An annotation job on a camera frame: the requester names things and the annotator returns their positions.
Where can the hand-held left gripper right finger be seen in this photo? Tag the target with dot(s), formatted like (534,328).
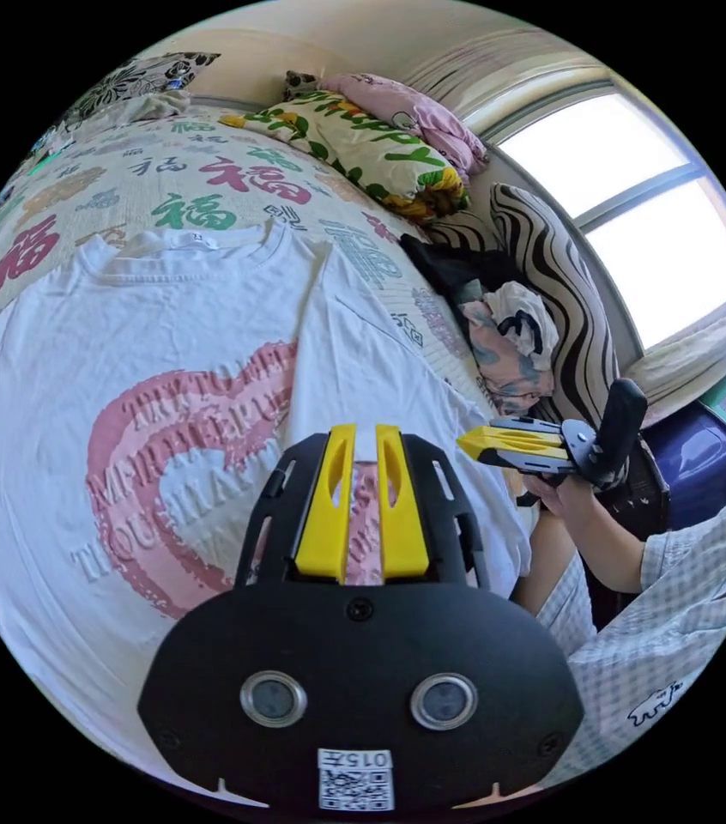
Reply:
(403,515)

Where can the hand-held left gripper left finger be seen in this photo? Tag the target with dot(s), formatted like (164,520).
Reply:
(327,515)

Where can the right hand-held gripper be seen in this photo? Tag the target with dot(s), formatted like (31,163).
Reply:
(577,444)

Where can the white t-shirt with pink heart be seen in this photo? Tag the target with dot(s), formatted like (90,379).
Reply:
(144,335)

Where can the person's right forearm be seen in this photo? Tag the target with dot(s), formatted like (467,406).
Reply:
(604,547)

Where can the person's right hand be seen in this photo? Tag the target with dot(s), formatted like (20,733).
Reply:
(556,499)

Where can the pile of clothes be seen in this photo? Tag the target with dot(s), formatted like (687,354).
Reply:
(504,335)

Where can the black and white striped cushion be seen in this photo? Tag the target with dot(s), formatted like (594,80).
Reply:
(569,290)

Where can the purple storage box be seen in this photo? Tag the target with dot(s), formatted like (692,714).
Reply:
(691,463)

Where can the person's body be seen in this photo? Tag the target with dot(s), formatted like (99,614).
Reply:
(659,644)

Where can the window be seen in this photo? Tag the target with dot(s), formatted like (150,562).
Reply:
(646,219)

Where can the folded quilt with green print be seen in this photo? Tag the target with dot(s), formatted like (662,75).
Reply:
(363,145)

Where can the pink pillow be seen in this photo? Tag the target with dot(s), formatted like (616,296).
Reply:
(414,116)

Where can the bed with printed sheet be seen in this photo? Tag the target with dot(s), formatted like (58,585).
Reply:
(144,187)

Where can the curtain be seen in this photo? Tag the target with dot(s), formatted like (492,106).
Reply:
(517,64)

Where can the black floral pillow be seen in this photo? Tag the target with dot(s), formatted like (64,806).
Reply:
(144,77)

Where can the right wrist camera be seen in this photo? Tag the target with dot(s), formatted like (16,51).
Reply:
(620,425)

